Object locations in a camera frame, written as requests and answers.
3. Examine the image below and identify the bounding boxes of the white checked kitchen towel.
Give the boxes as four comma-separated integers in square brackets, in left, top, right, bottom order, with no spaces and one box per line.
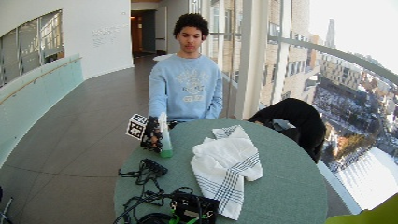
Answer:
[189,124,263,221]

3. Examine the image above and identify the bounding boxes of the green chair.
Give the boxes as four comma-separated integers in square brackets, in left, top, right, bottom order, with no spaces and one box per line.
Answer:
[323,192,398,224]

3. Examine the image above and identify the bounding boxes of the black jacket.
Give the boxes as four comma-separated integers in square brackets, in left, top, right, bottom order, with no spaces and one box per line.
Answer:
[247,97,327,164]

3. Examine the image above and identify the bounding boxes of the clear bottle with green liquid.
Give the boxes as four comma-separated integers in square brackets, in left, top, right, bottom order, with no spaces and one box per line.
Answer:
[157,111,174,159]

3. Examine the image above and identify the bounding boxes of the white marker cube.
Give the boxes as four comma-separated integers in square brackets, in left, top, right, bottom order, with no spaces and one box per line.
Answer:
[125,113,149,141]

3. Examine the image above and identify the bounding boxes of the black glove device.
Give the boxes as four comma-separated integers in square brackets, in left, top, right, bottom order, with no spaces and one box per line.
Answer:
[140,158,169,177]

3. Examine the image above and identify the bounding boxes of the person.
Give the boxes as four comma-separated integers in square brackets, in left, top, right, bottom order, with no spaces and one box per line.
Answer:
[146,12,225,130]

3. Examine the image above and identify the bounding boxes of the wooden handrail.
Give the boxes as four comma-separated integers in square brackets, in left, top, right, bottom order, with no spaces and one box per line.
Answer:
[0,56,84,105]

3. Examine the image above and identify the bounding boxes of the black electronics box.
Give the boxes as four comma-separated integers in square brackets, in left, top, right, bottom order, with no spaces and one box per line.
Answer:
[169,191,221,224]

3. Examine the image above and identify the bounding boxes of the black cable bundle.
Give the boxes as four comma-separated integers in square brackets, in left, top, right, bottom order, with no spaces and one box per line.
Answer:
[112,169,197,224]

